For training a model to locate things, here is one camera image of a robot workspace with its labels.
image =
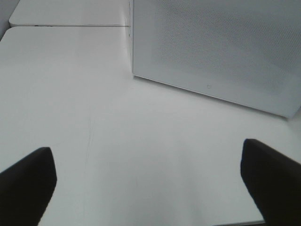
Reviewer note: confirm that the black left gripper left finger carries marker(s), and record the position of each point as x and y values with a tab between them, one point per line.
26	188

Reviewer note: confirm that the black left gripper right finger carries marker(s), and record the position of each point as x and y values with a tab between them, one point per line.
273	180

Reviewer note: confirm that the white microwave door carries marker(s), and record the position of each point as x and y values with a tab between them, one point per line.
243	51

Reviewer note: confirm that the white microwave oven body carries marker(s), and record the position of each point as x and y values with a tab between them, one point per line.
130	21

